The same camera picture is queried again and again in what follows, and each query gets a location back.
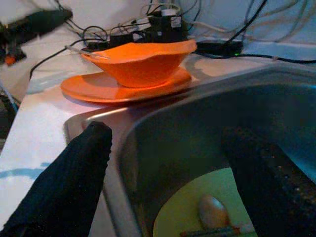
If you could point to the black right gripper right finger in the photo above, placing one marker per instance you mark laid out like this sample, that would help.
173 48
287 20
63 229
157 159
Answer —
276 197

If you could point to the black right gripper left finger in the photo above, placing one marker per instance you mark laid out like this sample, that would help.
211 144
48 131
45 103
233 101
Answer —
61 185

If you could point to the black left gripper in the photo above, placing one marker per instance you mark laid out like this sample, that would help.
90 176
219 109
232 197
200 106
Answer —
12 42

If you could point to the orange plate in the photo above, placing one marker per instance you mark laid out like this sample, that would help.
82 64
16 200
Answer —
98 89

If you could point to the orange bowl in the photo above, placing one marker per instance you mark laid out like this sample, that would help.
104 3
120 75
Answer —
138 69

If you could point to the steel kitchen sink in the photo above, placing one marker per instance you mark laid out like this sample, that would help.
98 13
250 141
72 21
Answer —
172 148

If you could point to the metal spoon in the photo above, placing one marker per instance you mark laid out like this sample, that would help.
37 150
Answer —
213 209

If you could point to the green plate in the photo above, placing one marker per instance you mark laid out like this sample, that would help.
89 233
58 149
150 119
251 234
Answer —
177 209

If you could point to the black power strip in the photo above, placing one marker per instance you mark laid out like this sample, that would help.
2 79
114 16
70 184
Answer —
158 32

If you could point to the black power adapter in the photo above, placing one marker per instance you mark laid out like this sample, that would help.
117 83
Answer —
217 47

